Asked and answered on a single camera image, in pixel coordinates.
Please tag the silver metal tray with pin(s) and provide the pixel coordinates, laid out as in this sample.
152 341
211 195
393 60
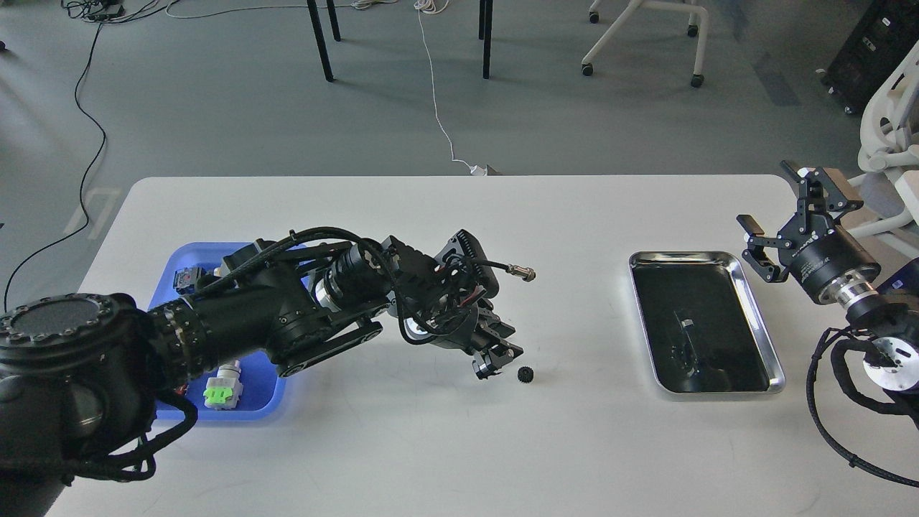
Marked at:
702 326

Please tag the white office chair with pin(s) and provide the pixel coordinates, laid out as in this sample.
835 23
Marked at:
888 138

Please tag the small black gear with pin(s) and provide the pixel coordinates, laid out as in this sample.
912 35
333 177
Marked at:
525 374

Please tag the blue plastic tray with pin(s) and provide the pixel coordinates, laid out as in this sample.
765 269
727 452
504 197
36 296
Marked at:
262 389

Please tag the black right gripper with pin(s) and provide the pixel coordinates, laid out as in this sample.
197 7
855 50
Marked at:
810 244

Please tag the yellow push button switch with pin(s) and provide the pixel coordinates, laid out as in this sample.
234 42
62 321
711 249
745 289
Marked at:
191 279

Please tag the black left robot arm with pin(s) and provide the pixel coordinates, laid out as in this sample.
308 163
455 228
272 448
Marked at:
90 382

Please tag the silver green switch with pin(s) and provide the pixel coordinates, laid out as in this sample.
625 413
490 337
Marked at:
224 390

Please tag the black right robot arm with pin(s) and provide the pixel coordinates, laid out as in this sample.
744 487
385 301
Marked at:
873 358

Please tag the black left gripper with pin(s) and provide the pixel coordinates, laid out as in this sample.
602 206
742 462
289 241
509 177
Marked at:
474 333

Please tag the black equipment cabinet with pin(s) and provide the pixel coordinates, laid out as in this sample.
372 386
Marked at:
879 42

